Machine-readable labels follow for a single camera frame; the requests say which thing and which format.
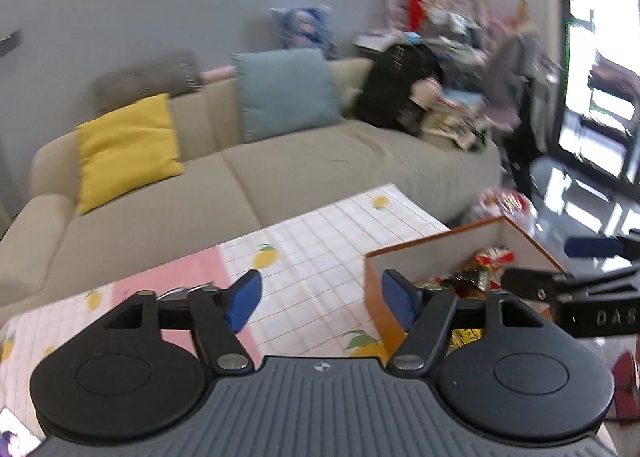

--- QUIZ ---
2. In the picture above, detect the black snack packet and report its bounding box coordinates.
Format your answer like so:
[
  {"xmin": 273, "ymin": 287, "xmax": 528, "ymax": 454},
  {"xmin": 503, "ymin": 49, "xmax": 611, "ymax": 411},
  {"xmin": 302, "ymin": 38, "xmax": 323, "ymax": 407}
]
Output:
[{"xmin": 437, "ymin": 271, "xmax": 491, "ymax": 299}]

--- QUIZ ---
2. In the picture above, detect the orange storage box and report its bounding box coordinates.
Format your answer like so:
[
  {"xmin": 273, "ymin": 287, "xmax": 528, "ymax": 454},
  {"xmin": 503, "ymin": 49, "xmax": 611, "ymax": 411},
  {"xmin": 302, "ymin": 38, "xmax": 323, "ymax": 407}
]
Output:
[{"xmin": 364, "ymin": 217, "xmax": 563, "ymax": 353}]

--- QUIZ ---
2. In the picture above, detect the red snack packet in box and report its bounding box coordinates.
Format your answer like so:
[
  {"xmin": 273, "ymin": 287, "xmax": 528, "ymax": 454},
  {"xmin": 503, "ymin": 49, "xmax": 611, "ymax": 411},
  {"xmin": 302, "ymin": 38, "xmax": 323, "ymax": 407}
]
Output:
[{"xmin": 462, "ymin": 246, "xmax": 515, "ymax": 291}]

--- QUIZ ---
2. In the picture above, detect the red snack bag on floor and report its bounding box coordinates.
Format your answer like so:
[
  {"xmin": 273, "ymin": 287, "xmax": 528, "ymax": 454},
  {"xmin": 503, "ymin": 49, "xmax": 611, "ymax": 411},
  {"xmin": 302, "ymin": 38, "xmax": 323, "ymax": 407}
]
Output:
[{"xmin": 469, "ymin": 188, "xmax": 537, "ymax": 234}]

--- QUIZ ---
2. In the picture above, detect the pink checked tablecloth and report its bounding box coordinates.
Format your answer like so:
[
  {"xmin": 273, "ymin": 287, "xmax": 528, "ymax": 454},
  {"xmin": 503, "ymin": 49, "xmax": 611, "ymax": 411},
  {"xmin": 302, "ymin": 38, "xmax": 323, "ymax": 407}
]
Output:
[{"xmin": 1, "ymin": 184, "xmax": 447, "ymax": 456}]

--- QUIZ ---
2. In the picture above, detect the beige sofa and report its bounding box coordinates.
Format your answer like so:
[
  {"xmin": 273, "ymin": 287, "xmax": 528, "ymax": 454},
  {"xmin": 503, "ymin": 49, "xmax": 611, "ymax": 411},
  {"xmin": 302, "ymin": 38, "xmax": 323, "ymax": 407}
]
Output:
[{"xmin": 1, "ymin": 78, "xmax": 501, "ymax": 318}]

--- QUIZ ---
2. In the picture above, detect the yellow cushion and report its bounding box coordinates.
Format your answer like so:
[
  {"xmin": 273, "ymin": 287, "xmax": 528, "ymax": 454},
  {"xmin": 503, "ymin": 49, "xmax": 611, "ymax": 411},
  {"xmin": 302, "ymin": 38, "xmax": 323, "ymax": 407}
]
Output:
[{"xmin": 75, "ymin": 93, "xmax": 184, "ymax": 216}]

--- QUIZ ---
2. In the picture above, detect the grey office chair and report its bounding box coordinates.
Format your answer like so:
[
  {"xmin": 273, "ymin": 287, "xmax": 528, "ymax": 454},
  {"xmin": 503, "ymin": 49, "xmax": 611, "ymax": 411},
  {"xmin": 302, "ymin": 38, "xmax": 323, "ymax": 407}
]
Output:
[{"xmin": 480, "ymin": 34, "xmax": 542, "ymax": 131}]

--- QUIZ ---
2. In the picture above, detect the black backpack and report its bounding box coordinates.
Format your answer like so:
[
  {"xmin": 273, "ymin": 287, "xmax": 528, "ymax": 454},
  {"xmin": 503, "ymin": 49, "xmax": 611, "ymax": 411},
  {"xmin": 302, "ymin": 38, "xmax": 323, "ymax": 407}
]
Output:
[{"xmin": 354, "ymin": 44, "xmax": 445, "ymax": 136}]

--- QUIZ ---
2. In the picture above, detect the blue-grey cushion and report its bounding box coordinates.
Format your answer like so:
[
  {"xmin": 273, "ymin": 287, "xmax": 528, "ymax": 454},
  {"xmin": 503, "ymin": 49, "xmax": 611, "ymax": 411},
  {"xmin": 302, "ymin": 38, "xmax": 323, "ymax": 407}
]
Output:
[{"xmin": 233, "ymin": 49, "xmax": 343, "ymax": 143}]

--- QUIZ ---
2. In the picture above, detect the grey cushion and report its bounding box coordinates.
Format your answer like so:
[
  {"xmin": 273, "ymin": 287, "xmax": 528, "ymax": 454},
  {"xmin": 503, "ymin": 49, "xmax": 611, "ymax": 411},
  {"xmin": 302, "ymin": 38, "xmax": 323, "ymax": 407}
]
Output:
[{"xmin": 92, "ymin": 51, "xmax": 202, "ymax": 115}]

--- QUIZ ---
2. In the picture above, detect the blue patterned cushion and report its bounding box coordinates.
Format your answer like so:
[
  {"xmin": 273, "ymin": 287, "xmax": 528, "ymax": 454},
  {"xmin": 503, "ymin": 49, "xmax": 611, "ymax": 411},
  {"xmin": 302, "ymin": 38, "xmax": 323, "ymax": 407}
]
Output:
[{"xmin": 270, "ymin": 6, "xmax": 338, "ymax": 61}]

